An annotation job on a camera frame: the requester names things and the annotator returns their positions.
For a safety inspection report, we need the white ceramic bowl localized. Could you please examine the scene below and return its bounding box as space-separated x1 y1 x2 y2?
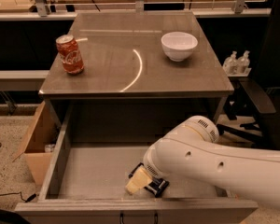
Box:
161 32 198 62

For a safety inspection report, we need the small white cup in box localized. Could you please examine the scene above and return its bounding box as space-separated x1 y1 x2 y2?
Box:
44 144 55 153

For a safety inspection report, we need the black floor cable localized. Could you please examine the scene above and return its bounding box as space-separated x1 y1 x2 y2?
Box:
0 129 37 203

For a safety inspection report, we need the blue rxbar blueberry wrapper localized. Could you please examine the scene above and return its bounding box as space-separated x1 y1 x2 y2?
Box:
126 162 169 198

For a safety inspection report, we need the right clear sanitizer bottle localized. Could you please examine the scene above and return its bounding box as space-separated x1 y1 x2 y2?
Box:
236 50 250 74

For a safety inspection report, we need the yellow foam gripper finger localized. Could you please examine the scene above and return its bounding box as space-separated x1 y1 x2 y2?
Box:
125 166 153 194

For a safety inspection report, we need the cardboard box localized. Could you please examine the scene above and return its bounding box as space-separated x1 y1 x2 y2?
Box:
14 102 58 186

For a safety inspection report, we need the red coca-cola can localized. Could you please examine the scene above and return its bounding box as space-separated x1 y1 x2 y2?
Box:
56 35 84 75

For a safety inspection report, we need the black office chair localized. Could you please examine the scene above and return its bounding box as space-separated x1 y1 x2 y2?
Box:
217 0 280 150

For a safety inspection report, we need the grey counter cabinet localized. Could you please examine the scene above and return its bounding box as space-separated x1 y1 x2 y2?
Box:
39 11 233 120

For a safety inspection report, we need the black drawer handle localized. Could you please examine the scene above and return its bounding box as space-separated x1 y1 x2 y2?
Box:
119 213 159 224

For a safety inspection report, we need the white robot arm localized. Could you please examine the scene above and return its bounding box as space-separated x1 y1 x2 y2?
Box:
126 116 280 210

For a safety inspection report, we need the open grey top drawer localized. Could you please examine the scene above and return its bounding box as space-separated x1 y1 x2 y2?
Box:
16 105 258 224

